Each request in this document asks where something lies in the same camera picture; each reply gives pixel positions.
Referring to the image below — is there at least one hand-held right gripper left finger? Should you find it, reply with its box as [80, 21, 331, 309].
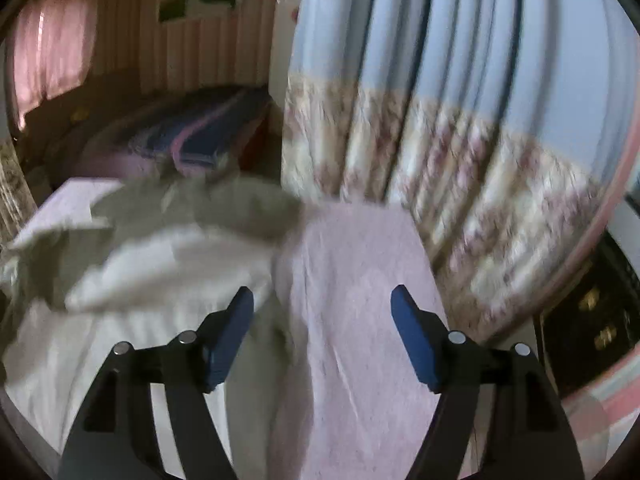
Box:
[57, 286, 255, 480]

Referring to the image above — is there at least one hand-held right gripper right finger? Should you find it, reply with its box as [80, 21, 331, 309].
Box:
[390, 284, 586, 480]

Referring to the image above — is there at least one white and grey garment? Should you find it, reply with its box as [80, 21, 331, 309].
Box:
[0, 175, 307, 480]

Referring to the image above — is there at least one pink patterned bed cover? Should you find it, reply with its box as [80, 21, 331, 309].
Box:
[30, 177, 478, 480]

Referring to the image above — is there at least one dark cabinet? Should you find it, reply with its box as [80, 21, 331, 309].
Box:
[537, 230, 640, 396]

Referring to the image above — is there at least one striped blue pink blanket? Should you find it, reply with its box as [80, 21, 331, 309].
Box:
[127, 87, 273, 176]

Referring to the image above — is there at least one dark bed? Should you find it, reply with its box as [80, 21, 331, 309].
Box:
[20, 67, 273, 196]

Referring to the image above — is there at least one beige floral curtain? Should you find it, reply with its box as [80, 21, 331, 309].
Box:
[0, 137, 38, 248]

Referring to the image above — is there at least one blue floral curtain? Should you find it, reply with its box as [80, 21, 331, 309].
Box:
[281, 0, 637, 348]

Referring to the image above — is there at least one pink window curtain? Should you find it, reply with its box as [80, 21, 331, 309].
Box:
[10, 0, 98, 131]

